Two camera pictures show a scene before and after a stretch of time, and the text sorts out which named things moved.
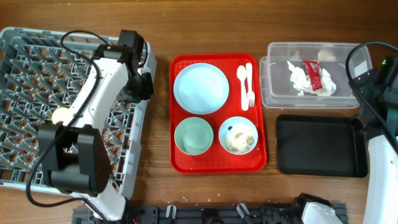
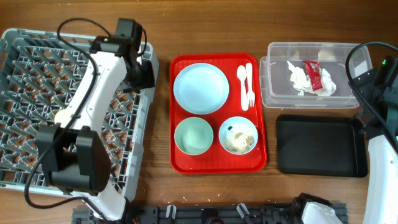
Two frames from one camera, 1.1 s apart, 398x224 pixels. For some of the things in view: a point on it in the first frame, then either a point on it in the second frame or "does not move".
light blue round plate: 201,88 does not move
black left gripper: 146,95 to 148,83
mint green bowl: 193,135 does not move
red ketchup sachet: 313,70 does not move
